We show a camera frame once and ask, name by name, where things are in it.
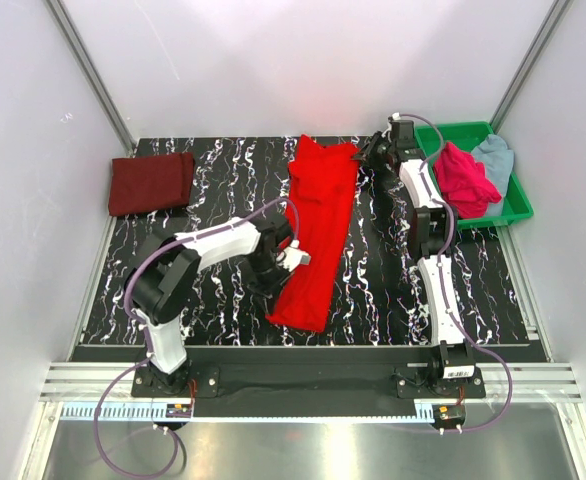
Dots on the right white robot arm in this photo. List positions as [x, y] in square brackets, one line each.
[451, 366]

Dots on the right orange connector block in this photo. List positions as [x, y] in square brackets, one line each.
[450, 412]

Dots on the orange connector block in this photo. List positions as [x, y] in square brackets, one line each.
[450, 412]
[179, 411]

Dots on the bright red t-shirt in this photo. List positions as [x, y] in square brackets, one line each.
[322, 188]

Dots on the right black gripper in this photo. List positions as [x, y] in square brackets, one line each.
[365, 154]

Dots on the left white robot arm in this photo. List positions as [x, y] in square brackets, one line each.
[157, 288]

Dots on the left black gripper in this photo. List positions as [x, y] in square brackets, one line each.
[268, 291]

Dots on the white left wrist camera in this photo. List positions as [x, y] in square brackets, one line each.
[294, 256]

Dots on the green plastic bin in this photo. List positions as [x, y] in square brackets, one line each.
[517, 206]

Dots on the grey-blue crumpled t-shirt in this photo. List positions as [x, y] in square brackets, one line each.
[498, 160]

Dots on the folded maroon t-shirt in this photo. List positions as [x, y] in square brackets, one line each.
[145, 184]

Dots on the pink crumpled t-shirt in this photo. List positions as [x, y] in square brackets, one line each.
[463, 182]

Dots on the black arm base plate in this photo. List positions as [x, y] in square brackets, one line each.
[307, 382]

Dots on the left orange connector block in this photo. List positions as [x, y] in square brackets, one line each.
[179, 411]

